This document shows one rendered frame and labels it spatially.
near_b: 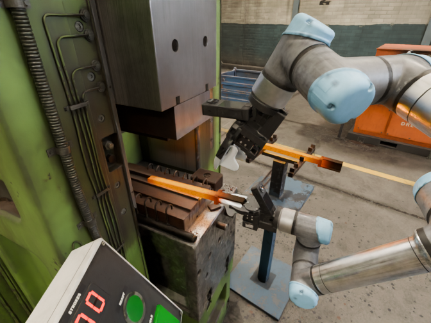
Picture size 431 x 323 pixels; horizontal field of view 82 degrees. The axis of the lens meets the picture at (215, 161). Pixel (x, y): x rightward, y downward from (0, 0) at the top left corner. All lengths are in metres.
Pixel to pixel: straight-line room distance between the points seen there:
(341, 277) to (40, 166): 0.72
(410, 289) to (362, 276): 1.55
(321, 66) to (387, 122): 3.79
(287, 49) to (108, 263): 0.49
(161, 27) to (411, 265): 0.73
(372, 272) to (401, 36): 7.56
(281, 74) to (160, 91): 0.28
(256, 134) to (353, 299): 1.64
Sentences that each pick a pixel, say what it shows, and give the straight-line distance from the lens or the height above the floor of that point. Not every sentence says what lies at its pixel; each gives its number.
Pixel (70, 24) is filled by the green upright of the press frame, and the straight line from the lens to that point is 0.64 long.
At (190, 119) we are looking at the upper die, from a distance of 0.73.
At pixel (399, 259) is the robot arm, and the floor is 1.11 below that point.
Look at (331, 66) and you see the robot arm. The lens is 0.40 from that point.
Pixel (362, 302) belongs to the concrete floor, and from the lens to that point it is 2.03.
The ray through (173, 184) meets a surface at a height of 1.01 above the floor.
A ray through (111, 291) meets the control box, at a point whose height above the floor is 1.14.
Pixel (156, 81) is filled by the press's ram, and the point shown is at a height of 1.44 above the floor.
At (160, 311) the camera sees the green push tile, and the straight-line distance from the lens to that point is 0.60.
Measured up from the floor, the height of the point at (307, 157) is 1.01.
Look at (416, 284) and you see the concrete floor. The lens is 2.31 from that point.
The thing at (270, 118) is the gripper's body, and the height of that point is 1.39.
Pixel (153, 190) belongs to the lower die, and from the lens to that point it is 0.98.
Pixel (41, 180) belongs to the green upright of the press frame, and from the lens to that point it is 0.62.
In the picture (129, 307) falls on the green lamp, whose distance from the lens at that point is 0.54.
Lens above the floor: 1.56
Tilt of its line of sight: 30 degrees down
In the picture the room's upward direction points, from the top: straight up
